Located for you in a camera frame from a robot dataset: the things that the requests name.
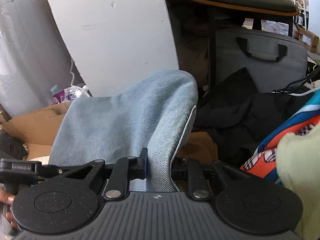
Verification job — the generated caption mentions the blue denim pants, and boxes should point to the blue denim pants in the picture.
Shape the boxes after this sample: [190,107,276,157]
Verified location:
[49,70,198,192]

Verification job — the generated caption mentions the black clothes pile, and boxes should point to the black clothes pile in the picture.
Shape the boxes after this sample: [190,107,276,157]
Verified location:
[193,68,312,168]

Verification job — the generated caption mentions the person's left hand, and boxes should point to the person's left hand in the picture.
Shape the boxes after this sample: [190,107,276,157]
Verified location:
[0,189,19,230]

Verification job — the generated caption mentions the brown cushion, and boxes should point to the brown cushion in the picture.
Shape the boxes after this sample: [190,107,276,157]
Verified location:
[177,132,218,165]

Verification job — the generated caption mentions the black garment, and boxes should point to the black garment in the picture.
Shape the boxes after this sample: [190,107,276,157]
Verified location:
[0,130,27,160]

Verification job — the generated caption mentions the brown cardboard sheet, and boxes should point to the brown cardboard sheet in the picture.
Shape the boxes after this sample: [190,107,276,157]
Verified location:
[1,103,71,160]

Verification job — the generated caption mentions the blue patterned blanket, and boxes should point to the blue patterned blanket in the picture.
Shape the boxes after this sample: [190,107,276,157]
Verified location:
[241,92,319,187]

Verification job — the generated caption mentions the purple white refill pouch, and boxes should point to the purple white refill pouch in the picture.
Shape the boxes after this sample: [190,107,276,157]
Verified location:
[52,86,91,105]

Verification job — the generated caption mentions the teal cap detergent bottle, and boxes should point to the teal cap detergent bottle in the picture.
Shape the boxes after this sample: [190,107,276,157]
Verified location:
[50,85,61,95]

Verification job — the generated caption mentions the light green plush blanket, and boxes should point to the light green plush blanket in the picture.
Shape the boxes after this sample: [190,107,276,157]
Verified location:
[276,125,319,239]

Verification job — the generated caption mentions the grey wrapped mattress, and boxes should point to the grey wrapped mattress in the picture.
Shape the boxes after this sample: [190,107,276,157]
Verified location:
[1,0,83,118]

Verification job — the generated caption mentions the grey laptop bag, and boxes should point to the grey laptop bag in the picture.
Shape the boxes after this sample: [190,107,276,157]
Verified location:
[216,27,308,93]

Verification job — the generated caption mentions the black chair seat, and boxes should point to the black chair seat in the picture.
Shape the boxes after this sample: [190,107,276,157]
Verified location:
[189,0,299,17]

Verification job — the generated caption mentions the white cable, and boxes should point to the white cable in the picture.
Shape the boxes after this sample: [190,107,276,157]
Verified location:
[68,57,92,98]

